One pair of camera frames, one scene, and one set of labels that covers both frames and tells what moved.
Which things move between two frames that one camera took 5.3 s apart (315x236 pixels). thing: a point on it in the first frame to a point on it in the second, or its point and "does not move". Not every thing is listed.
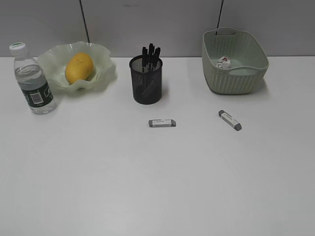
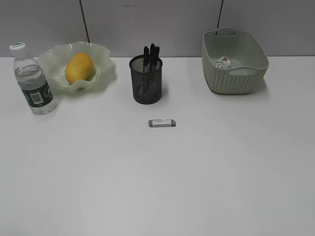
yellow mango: (79, 67) does not move
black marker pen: (151, 57) does not move
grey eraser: (230, 121) to (141, 92)
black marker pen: (144, 60) does not move
